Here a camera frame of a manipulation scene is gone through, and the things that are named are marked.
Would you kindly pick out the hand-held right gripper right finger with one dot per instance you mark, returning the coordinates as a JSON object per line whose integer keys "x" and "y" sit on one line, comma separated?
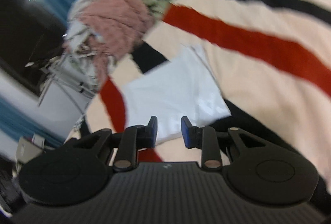
{"x": 184, "y": 133}

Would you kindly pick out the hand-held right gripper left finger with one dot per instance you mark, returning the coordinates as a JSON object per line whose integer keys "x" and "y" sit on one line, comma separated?
{"x": 153, "y": 131}

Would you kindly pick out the white t-shirt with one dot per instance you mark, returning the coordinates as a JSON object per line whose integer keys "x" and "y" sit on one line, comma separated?
{"x": 175, "y": 94}

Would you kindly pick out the pale green patterned blanket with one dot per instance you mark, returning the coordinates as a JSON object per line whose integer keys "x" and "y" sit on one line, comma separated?
{"x": 103, "y": 68}

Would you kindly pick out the red black cream striped blanket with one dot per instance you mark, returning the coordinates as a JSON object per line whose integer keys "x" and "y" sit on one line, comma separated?
{"x": 258, "y": 58}

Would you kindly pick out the pink fluffy blanket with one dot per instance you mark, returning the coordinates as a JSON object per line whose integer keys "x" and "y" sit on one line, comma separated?
{"x": 116, "y": 22}

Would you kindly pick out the grey garment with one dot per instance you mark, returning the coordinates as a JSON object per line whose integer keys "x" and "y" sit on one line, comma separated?
{"x": 77, "y": 30}

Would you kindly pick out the dark window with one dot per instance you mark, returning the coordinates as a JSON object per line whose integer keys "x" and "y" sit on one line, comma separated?
{"x": 25, "y": 32}

